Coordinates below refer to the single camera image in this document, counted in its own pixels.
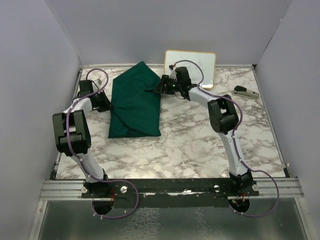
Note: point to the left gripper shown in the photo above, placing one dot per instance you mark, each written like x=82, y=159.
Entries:
x=107, y=105

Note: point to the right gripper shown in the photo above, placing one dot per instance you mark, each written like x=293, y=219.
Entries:
x=160, y=88

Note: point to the green surgical cloth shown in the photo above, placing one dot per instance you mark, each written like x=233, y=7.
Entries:
x=137, y=108

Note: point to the white board with frame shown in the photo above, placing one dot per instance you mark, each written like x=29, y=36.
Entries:
x=205, y=60

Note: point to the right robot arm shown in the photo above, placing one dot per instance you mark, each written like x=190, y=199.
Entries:
x=223, y=119

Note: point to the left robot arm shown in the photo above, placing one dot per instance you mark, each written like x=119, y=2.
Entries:
x=73, y=138

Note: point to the black grey stapler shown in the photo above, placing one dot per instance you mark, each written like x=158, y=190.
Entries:
x=243, y=92

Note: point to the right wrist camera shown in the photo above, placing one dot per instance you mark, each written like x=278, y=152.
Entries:
x=172, y=69

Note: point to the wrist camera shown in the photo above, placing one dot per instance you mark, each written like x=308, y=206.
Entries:
x=172, y=69
x=98, y=82

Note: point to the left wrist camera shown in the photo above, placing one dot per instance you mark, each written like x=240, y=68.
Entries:
x=98, y=82

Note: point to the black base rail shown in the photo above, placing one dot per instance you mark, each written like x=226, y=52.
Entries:
x=167, y=192

